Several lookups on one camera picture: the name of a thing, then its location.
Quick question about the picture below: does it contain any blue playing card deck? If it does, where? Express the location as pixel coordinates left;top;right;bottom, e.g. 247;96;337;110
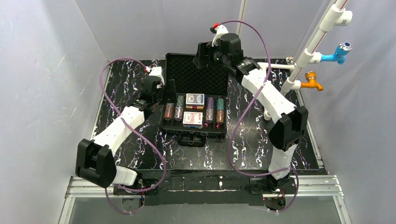
185;93;205;105

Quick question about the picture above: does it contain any black poker set case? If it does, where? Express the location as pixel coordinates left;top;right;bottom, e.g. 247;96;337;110
160;53;228;147

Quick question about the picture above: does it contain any red playing card deck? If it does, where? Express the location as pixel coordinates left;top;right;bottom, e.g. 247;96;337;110
182;112;203;128

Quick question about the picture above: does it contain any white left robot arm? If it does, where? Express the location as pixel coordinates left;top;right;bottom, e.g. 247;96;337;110
75;74;167;193

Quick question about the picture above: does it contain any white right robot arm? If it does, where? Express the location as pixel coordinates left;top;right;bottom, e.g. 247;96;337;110
193;33;308;191

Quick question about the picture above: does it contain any grey chip stack in case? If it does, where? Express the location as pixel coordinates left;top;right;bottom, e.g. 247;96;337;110
174;95;184;121

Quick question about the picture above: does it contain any purple chip stack in case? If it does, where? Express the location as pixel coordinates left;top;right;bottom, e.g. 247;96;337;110
205;97;214;124

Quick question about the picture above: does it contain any green chip stack in case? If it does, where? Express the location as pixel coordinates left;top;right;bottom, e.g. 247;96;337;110
215;98;225;129

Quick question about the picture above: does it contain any orange plastic tap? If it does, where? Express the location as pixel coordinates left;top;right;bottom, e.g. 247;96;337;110
300;71;324;91

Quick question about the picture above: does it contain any blue plastic tap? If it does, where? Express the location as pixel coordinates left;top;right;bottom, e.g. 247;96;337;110
320;42;353;64

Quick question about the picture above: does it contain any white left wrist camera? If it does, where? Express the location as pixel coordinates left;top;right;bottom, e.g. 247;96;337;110
148;66;165;85

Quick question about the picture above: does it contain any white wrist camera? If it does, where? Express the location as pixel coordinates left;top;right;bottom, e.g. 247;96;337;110
148;66;165;85
210;23;229;47

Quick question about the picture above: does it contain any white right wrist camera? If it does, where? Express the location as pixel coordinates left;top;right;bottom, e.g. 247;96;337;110
210;23;229;47

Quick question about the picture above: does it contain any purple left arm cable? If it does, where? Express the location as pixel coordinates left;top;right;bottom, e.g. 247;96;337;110
99;57;167;215

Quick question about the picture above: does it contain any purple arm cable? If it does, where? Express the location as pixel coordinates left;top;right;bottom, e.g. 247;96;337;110
99;57;167;215
213;20;299;213

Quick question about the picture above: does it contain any white pvc pipe frame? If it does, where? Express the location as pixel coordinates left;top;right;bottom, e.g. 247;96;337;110
235;0;354;121

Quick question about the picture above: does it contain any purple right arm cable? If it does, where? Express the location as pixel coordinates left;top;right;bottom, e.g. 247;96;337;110
213;20;299;213

